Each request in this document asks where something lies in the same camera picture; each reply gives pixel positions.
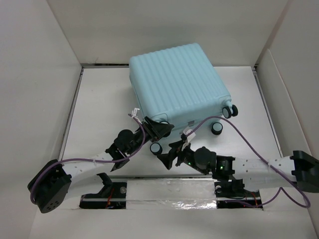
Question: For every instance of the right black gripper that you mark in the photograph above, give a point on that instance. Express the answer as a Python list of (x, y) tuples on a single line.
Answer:
[(167, 158)]

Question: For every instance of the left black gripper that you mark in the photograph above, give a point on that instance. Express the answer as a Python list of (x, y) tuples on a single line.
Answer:
[(158, 130)]

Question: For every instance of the light blue hard-shell suitcase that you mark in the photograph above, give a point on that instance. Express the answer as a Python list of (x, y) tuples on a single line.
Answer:
[(180, 86)]

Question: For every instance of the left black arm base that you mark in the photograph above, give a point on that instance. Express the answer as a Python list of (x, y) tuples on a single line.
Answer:
[(111, 198)]

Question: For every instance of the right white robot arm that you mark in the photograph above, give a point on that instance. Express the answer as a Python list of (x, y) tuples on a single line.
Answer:
[(299, 169)]

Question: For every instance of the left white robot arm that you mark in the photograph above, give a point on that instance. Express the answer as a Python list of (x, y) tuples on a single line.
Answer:
[(51, 185)]

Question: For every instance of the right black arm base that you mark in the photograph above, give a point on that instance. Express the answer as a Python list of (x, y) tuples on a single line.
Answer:
[(234, 190)]

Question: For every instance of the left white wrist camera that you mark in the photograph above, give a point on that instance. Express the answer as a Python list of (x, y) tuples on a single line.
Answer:
[(134, 113)]

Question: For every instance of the aluminium rail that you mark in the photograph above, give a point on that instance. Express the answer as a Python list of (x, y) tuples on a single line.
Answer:
[(174, 176)]

